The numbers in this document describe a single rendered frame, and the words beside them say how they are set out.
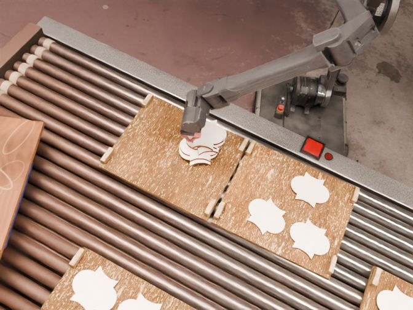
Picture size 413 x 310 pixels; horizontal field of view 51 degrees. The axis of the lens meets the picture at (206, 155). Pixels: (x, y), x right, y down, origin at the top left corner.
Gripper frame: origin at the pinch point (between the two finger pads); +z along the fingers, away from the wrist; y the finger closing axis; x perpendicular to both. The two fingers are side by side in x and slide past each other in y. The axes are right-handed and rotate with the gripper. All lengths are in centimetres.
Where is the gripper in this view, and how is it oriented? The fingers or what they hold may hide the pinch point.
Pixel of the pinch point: (190, 131)
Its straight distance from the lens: 149.9
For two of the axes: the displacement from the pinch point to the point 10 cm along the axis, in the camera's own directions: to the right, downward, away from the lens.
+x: 9.9, 1.3, 0.4
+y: -0.9, 8.6, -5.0
